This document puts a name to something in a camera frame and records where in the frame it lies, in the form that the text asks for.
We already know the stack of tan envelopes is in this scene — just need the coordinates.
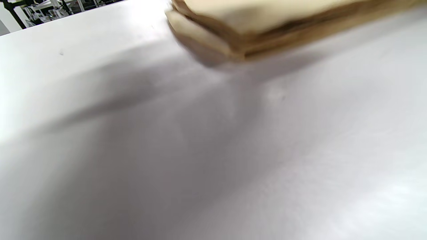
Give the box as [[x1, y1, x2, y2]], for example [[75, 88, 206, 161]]
[[165, 0, 427, 67]]

